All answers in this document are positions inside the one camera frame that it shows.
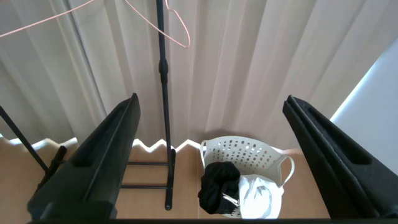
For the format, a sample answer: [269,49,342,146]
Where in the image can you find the white garment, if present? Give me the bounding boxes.
[238,174,285,220]

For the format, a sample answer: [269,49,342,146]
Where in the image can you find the pink clothes hanger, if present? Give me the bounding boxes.
[124,0,191,50]
[0,0,95,39]

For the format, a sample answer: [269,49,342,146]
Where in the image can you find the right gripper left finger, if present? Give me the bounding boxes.
[27,92,141,220]

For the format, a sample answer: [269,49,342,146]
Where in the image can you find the black clothes rack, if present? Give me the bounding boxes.
[0,0,177,212]

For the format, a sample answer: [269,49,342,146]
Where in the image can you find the black shorts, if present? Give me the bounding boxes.
[197,161,242,215]

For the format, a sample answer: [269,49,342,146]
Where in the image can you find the white laundry basket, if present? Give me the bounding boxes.
[200,136,295,219]

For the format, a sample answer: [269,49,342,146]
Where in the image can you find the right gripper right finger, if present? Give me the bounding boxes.
[282,95,398,218]

